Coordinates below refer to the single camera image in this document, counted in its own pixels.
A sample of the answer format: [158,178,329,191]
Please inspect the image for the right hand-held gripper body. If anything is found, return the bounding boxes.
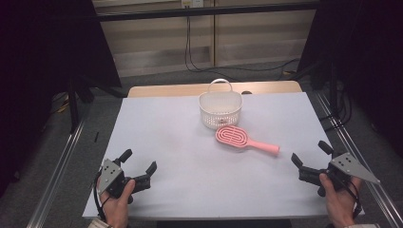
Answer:
[298,152,381,198]

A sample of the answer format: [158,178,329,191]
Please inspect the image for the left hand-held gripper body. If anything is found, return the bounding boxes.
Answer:
[97,158,152,200]

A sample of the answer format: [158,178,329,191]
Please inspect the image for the pink hairbrush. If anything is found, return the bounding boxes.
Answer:
[215,124,281,157]

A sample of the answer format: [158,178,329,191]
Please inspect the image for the white perforated plastic basket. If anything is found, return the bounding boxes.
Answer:
[198,78,243,130]

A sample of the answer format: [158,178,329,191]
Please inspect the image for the person's left hand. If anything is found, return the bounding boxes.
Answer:
[99,179,137,228]

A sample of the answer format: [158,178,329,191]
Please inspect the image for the person's right hand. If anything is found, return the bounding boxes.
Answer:
[317,173,363,227]

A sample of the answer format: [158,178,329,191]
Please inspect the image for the black stand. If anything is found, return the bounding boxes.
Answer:
[67,75,96,135]

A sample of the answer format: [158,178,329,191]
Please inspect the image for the black curtain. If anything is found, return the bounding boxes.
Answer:
[297,0,403,158]
[0,0,124,198]

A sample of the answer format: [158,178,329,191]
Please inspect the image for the black horizontal bar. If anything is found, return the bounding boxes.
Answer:
[94,1,319,23]

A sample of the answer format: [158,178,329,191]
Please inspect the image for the left hand-held gripper cable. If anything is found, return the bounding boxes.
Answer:
[92,172,110,222]

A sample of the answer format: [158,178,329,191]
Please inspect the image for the hand-held gripper cable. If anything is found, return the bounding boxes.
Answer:
[92,172,110,222]
[332,172,363,220]

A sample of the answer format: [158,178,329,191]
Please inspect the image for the aluminium floor rail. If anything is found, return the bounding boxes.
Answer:
[315,91,403,228]
[27,122,86,228]

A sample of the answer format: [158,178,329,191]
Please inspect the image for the right hand-held gripper cable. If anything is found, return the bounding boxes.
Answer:
[332,172,363,220]

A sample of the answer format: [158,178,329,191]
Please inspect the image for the black floor cables bundle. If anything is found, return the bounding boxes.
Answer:
[318,89,354,133]

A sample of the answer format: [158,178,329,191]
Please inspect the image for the black wall cable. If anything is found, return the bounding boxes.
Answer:
[184,15,300,83]

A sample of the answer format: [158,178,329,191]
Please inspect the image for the white wall power outlet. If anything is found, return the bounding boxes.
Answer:
[181,0,204,9]

